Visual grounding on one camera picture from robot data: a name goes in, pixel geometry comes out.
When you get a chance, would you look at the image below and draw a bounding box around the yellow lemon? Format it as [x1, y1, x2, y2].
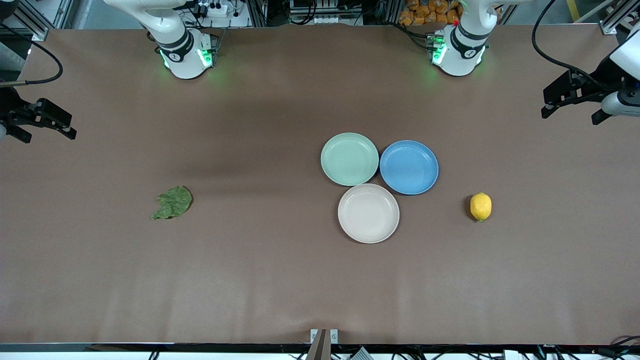
[469, 192, 493, 222]

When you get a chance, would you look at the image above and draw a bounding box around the blue plate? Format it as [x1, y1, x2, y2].
[379, 140, 440, 196]

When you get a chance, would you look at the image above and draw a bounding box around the black base cables bundle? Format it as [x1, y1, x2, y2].
[395, 22, 438, 51]

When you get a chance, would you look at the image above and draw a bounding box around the white power strip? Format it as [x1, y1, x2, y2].
[192, 0, 251, 28]

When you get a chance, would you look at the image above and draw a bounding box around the mint green plate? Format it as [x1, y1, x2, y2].
[320, 132, 380, 187]

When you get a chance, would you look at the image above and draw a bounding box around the bag of orange items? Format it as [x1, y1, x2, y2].
[398, 0, 462, 27]

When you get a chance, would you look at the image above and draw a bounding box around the beige plate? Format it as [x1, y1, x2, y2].
[337, 183, 401, 245]

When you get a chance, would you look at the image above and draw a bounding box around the metal bracket at table edge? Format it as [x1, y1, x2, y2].
[310, 328, 339, 360]

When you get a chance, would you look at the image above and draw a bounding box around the green lettuce leaf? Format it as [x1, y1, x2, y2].
[151, 185, 193, 221]

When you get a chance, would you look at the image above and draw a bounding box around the electronics box with ports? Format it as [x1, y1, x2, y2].
[289, 0, 365, 26]

